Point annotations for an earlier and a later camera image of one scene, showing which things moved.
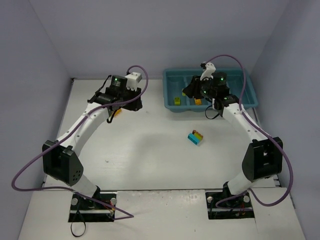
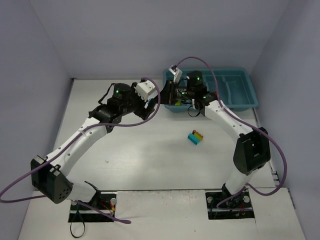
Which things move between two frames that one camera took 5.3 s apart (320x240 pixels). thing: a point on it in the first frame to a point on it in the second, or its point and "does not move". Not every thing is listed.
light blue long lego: (195, 140) does not move
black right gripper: (194, 85) to (171, 92)
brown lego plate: (194, 131) does not move
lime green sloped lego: (177, 101) does not move
